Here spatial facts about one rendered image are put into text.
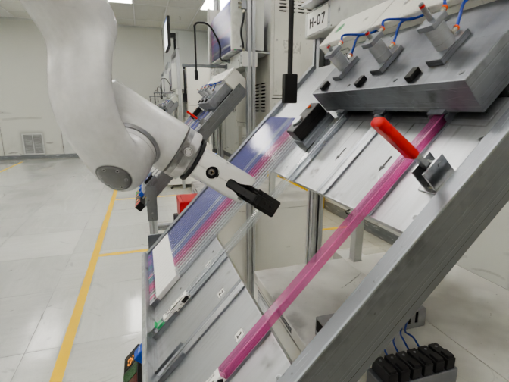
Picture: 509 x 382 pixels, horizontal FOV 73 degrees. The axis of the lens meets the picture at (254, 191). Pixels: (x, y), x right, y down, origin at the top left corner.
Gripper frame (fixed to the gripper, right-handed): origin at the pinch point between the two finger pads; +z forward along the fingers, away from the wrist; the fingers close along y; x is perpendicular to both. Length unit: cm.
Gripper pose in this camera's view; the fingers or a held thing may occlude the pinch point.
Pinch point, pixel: (264, 202)
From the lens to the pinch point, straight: 62.2
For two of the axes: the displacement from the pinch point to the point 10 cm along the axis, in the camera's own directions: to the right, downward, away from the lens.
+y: -3.1, -2.2, 9.3
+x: -5.3, 8.5, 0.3
